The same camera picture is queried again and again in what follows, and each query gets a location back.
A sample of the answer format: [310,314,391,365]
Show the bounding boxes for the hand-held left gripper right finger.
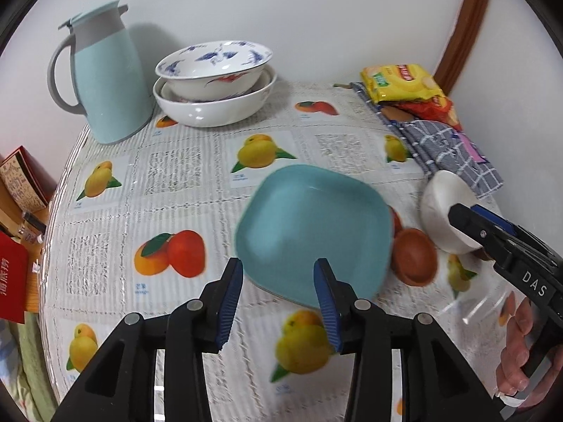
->
[312,258,511,422]

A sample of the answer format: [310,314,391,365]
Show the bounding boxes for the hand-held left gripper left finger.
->
[50,258,244,422]

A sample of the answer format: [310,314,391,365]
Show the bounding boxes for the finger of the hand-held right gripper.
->
[470,204,556,256]
[448,203,513,264]

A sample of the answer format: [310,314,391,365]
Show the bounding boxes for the small white bowl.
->
[420,170,485,256]

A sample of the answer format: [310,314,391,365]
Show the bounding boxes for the small brown clay bowl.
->
[391,228,439,286]

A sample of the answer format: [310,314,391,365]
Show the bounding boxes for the teal square plate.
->
[234,164,393,311]

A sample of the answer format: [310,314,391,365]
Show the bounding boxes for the person's right hand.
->
[496,298,563,409]

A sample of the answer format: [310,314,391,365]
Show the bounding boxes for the grey checked cloth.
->
[350,83,505,198]

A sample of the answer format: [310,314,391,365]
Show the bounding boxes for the red chips bag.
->
[387,96,463,132]

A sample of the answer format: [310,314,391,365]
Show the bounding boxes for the yellow chips bag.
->
[361,64,446,105]

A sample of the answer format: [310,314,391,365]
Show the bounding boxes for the large white bowl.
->
[152,66,278,128]

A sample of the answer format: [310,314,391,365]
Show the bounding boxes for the light green cloth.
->
[0,312,60,422]

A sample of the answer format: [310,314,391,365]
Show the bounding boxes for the red paper bag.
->
[0,232,31,324]

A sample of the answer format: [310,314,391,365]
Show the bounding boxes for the blue patterned porcelain bowl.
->
[155,40,273,103]

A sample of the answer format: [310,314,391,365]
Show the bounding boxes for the patterned cardboard box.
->
[0,146,56,214]

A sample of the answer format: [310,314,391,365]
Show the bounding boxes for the light teal thermos jug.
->
[48,2,154,145]

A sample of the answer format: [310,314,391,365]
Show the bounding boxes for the brown wooden door frame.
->
[433,0,495,97]

